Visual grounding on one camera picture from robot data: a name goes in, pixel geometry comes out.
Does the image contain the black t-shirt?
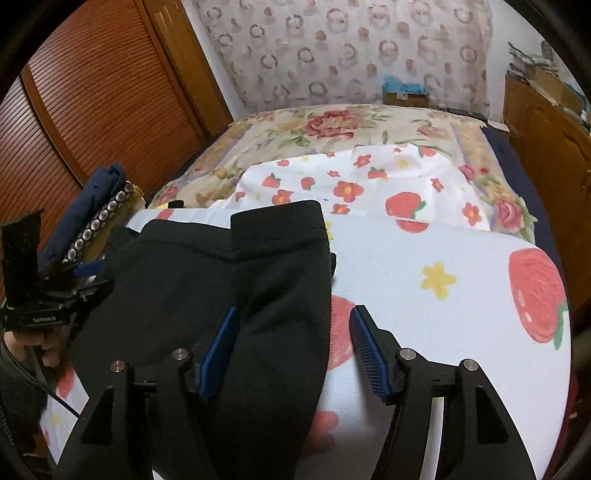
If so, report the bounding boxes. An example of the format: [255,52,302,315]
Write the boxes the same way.
[66,201,332,479]

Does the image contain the stack of papers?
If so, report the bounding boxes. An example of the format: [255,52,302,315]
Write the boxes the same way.
[508,42,559,78]

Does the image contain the cardboard box on cabinet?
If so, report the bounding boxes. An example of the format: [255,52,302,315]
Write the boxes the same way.
[530,68,585,115]

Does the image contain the person's left hand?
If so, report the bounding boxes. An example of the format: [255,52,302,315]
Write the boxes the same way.
[3,329,64,368]

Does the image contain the small box with blue cloth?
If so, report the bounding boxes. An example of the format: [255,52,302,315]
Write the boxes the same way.
[383,75,430,108]

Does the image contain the folded navy blue garment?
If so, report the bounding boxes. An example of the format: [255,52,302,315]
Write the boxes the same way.
[38,163,126,273]

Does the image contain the circle-patterned lace curtain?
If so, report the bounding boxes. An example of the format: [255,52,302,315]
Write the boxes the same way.
[194,1,492,115]

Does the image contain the wooden sideboard cabinet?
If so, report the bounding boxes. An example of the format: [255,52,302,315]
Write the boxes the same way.
[502,75,591,278]

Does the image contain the wooden louvered wardrobe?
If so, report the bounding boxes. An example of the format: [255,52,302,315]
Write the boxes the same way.
[1,1,231,237]

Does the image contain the folded circle-patterned dark garment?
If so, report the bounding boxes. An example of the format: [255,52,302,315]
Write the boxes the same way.
[62,181,145,264]

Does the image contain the white strawberry flower sheet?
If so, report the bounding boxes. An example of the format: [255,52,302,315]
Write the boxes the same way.
[38,143,574,480]

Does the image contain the dark navy bed blanket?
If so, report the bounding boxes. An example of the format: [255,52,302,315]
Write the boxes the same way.
[479,125,567,278]

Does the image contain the floral rose blanket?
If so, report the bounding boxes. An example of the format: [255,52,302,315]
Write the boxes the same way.
[149,105,543,243]

